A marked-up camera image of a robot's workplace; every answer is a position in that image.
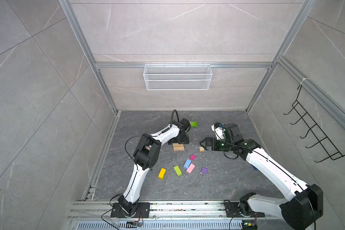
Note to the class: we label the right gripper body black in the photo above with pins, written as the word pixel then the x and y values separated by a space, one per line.
pixel 219 144

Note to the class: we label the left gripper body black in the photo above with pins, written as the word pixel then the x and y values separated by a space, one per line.
pixel 185 139

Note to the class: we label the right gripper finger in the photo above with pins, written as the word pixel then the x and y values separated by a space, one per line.
pixel 205 141
pixel 205 145

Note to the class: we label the natural wood block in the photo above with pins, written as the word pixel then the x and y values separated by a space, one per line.
pixel 177 145
pixel 178 148

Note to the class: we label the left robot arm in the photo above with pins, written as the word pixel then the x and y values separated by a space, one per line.
pixel 146 155

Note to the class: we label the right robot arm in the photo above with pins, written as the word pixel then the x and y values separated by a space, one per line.
pixel 302 204

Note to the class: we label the light blue block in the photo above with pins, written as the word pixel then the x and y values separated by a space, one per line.
pixel 187 163

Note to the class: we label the purple cube block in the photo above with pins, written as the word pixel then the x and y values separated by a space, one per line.
pixel 204 170

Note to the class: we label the pink block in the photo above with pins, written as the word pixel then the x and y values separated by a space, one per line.
pixel 190 168

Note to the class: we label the lime green block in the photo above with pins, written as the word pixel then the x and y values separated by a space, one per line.
pixel 178 170

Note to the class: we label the yellow arch block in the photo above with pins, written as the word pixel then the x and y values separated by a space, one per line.
pixel 162 173

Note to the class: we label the green snack packet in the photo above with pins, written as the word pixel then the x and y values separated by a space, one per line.
pixel 193 123

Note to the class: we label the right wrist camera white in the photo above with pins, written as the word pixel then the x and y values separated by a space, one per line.
pixel 218 130

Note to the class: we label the white wire mesh basket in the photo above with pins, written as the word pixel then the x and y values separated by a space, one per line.
pixel 163 77

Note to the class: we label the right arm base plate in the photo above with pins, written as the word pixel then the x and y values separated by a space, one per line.
pixel 240 209

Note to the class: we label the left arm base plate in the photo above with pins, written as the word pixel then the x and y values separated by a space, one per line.
pixel 141 210

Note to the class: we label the black wire hook rack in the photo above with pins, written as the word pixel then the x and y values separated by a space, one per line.
pixel 321 138

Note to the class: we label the aluminium mounting rail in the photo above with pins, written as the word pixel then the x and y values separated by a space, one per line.
pixel 170 215

